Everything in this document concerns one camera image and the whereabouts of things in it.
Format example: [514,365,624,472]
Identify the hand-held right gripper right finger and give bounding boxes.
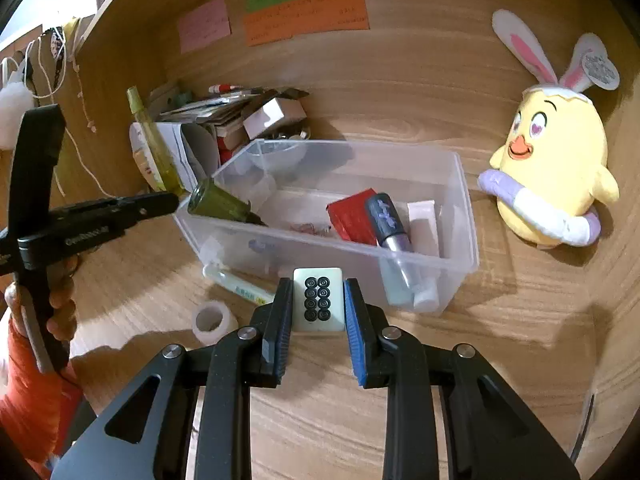
[342,277,581,480]

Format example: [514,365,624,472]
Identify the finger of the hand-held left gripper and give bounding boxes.
[116,191,181,226]

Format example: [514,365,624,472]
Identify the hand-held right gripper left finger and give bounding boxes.
[50,277,295,480]

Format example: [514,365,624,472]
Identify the white mahjong tile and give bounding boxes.
[291,267,347,333]

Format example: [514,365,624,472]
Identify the dark green glass jar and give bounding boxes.
[186,178,267,226]

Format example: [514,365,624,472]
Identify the pink translucent figurine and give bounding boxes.
[287,220,334,237]

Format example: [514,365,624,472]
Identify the purple tube with dark cap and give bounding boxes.
[364,192,417,307]

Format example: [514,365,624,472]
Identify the plain white tube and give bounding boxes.
[406,201,442,311]

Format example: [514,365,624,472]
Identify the clear plastic box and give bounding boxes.
[174,139,480,317]

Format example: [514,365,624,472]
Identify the person's left hand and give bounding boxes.
[4,254,80,361]

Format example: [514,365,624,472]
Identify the white tube with green print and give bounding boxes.
[202,264,276,306]

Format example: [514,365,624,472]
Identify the yellow-green spray bottle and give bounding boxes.
[126,86,185,197]

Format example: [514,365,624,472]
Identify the white tape roll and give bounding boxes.
[192,300,240,346]

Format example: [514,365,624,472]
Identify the folded white paper leaflets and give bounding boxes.
[157,119,221,191]

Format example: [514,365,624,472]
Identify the red packet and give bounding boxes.
[326,188,381,247]

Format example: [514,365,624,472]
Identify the small cardboard box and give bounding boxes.
[242,96,308,142]

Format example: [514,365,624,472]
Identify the pink sticky note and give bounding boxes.
[177,0,232,55]

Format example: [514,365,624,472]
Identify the orange sticky note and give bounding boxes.
[243,0,370,47]

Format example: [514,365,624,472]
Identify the yellow chick plush toy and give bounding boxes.
[477,8,621,251]

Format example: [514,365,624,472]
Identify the white cable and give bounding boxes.
[54,127,117,199]

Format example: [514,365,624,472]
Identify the white knotted string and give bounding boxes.
[62,25,99,134]

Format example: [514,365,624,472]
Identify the black cable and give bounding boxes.
[569,392,597,463]

